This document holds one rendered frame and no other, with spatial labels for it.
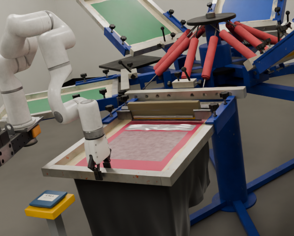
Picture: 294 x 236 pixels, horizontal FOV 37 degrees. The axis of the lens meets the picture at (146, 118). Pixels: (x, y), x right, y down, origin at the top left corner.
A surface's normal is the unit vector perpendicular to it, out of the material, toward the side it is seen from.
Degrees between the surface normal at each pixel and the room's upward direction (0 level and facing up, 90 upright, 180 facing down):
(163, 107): 90
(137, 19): 32
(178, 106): 90
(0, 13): 90
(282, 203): 0
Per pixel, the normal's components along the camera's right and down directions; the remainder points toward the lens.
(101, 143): 0.87, 0.04
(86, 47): -0.44, 0.36
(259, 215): -0.18, -0.93
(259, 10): -0.38, -0.59
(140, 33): 0.14, -0.69
